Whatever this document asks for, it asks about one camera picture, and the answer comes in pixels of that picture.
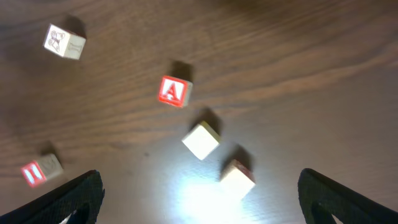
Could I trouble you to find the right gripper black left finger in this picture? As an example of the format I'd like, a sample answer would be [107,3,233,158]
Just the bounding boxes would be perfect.
[1,170,104,224]

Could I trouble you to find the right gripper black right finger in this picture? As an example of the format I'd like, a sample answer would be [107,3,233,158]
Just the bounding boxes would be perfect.
[298,168,397,224]

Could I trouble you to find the red letter I block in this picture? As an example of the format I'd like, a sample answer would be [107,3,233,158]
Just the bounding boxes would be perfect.
[21,154,63,188]

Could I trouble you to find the red letter A block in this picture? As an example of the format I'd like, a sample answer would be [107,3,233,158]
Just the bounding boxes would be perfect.
[158,75,193,108]

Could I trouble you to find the green-edged wooden block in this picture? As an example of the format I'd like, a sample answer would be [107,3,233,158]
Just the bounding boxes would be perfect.
[220,159,256,200]

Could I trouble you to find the blue-edged wooden block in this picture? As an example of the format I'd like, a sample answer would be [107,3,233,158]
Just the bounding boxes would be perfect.
[182,121,221,160]

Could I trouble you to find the yellow-edged butterfly block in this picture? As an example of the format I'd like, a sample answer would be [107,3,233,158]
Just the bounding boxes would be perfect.
[43,24,86,60]

